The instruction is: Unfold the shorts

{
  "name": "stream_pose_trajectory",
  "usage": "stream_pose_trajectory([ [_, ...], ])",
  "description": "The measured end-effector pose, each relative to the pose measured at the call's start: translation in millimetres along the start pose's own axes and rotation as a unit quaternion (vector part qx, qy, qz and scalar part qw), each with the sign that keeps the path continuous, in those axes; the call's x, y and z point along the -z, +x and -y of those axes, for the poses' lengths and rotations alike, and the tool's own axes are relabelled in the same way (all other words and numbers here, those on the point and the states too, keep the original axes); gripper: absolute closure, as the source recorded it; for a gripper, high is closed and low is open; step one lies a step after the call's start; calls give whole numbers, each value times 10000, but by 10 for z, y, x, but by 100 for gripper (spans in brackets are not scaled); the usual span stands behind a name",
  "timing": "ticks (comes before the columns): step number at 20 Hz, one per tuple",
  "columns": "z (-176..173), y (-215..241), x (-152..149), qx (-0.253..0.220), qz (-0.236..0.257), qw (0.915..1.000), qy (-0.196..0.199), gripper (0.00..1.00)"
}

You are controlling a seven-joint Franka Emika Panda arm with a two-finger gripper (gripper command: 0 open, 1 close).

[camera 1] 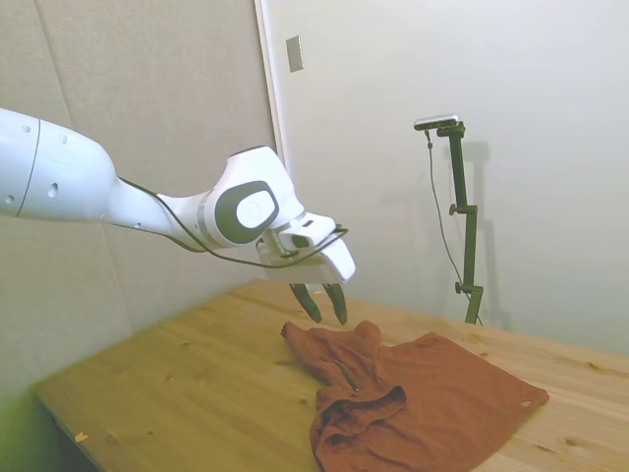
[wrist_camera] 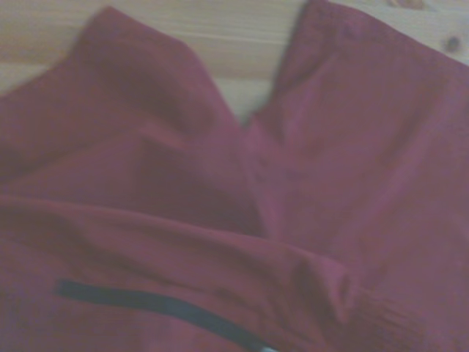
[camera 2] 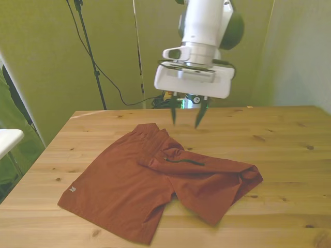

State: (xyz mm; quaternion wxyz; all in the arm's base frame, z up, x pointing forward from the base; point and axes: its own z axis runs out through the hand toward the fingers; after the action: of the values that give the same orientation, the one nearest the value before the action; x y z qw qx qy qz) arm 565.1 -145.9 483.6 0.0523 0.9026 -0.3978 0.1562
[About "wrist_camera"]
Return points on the rust red shorts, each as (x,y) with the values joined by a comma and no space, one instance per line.
(234,205)

